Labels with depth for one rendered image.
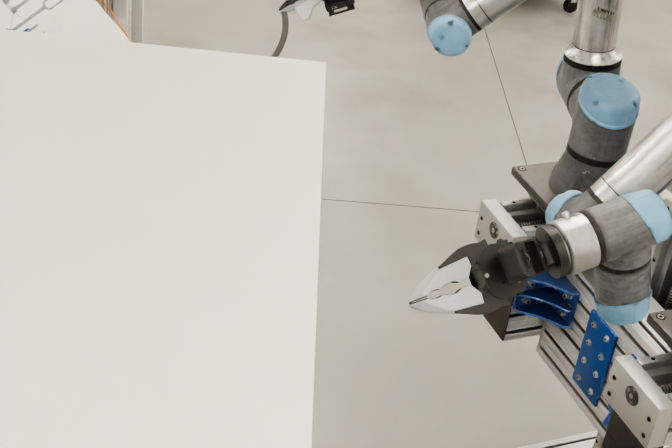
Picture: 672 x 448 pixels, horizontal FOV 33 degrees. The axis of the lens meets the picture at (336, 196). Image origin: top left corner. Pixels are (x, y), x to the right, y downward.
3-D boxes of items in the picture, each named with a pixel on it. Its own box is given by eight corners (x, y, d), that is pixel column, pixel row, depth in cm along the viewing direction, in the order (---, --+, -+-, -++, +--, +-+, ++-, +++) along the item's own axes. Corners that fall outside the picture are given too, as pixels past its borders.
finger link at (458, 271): (402, 305, 149) (466, 282, 150) (411, 302, 143) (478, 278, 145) (394, 283, 149) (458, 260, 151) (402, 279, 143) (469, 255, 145)
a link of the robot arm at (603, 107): (574, 159, 220) (589, 97, 213) (559, 125, 231) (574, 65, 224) (634, 164, 221) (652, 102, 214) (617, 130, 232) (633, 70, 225)
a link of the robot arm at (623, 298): (623, 272, 167) (622, 213, 160) (662, 320, 158) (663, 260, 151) (573, 288, 166) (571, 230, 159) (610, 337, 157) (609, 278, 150)
